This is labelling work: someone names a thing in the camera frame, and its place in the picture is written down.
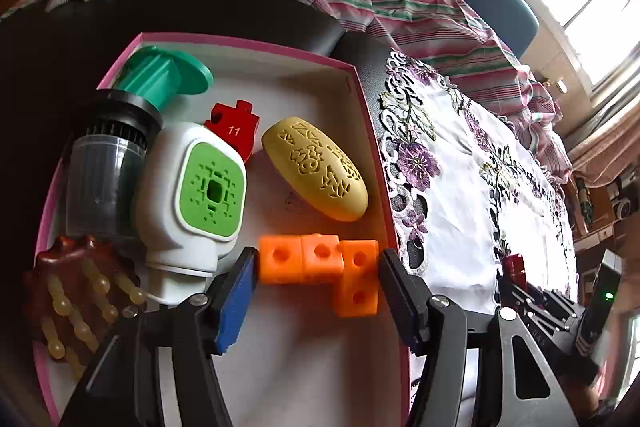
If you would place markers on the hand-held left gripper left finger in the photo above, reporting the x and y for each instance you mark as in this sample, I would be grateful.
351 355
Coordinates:
235 302

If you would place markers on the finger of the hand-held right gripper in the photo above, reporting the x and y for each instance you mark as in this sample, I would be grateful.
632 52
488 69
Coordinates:
565 307
525 307

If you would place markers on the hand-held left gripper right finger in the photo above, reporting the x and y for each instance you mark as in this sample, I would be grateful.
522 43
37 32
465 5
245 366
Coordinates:
400 302

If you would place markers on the red tube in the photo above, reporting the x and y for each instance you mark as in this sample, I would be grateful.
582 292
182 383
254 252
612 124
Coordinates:
515 267

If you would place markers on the pink box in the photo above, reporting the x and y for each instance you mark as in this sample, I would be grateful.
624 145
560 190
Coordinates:
300 357

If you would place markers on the orange linked cube blocks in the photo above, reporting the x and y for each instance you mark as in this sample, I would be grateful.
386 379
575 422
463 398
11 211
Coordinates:
320 257

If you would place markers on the green and white plastic device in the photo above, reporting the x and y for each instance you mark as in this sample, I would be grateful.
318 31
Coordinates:
165 207

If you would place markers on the yellow perforated oval case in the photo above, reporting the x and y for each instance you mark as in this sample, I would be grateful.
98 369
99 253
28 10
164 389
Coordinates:
315 177

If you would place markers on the red puzzle piece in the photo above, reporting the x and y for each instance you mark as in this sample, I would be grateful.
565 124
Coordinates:
232 129

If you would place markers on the person's right forearm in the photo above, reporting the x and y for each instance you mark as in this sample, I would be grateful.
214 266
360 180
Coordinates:
597 399

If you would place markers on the cluttered wooden shelf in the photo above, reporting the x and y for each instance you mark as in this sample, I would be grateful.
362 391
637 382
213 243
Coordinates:
600 217

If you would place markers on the white embroidered floral tablecloth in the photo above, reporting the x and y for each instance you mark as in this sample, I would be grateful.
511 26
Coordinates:
460 227

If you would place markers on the pink curtain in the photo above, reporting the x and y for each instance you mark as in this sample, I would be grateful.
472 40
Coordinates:
615 142

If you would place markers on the brown wooden massage comb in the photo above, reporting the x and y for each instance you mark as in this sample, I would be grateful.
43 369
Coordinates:
55 257

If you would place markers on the pink striped cloth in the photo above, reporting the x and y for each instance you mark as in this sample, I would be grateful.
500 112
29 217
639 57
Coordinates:
410 7

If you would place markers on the blue cushion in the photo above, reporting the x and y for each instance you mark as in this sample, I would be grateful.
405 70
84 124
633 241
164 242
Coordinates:
500 2

